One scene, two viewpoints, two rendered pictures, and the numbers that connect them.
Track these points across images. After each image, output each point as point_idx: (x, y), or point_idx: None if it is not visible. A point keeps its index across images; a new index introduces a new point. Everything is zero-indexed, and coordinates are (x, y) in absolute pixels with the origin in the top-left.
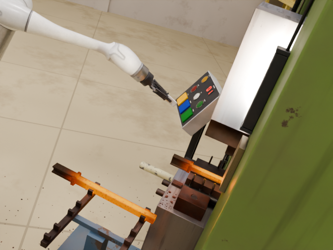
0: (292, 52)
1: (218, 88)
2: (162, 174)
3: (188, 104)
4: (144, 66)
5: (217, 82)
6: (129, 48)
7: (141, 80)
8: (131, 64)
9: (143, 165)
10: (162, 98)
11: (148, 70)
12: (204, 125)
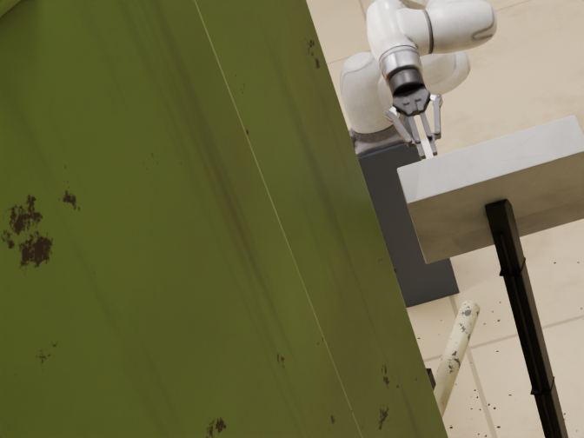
0: None
1: (440, 156)
2: (447, 344)
3: None
4: (393, 56)
5: (545, 155)
6: (442, 10)
7: (387, 85)
8: (371, 46)
9: (460, 308)
10: (404, 141)
11: (394, 67)
12: (507, 271)
